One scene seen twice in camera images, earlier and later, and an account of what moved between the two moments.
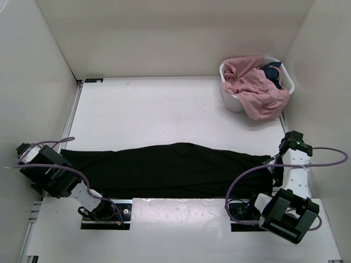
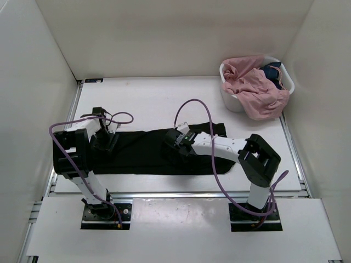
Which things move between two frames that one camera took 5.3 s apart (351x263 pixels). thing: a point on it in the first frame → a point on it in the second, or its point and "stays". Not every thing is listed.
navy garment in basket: [272, 73] stays
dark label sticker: [94, 80] stays
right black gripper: [273, 160] → [182, 157]
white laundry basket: [232, 103] stays
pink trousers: [259, 97] stays
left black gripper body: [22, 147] → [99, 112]
